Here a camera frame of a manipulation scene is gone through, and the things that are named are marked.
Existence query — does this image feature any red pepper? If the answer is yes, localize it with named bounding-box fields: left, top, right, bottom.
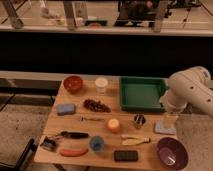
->
left=59, top=149, right=88, bottom=157

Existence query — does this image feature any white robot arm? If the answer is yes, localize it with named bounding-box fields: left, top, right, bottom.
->
left=160, top=66, right=213, bottom=129

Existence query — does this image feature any metal cup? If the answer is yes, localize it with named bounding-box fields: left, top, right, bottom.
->
left=134, top=114, right=146, bottom=129

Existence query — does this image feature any blue cup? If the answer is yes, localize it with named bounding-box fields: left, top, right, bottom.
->
left=89, top=136, right=105, bottom=152

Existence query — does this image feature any white cup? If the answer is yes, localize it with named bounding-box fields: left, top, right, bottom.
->
left=95, top=77, right=108, bottom=93

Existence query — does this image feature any purple bowl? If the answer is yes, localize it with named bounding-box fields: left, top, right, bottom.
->
left=156, top=137, right=189, bottom=171

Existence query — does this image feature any green plastic tray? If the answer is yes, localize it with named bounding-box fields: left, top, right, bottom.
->
left=119, top=76, right=167, bottom=112

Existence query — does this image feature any yellow banana peel toy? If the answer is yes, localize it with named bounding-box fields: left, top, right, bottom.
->
left=121, top=134, right=151, bottom=146

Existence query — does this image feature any orange fruit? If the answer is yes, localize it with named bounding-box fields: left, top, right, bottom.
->
left=107, top=118, right=120, bottom=133

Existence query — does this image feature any black rectangular block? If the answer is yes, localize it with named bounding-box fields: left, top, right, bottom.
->
left=114, top=150, right=138, bottom=162

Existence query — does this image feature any dark grape bunch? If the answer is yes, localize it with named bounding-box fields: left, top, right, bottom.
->
left=83, top=99, right=111, bottom=113

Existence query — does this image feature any metal fork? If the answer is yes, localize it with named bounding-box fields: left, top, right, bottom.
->
left=80, top=117, right=105, bottom=122

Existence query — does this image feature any blue sponge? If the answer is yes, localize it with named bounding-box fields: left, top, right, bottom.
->
left=56, top=104, right=76, bottom=116

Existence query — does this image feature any black handled brush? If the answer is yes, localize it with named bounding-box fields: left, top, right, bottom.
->
left=54, top=131, right=89, bottom=139

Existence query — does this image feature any black chair frame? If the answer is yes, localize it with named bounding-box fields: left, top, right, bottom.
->
left=0, top=138, right=38, bottom=171

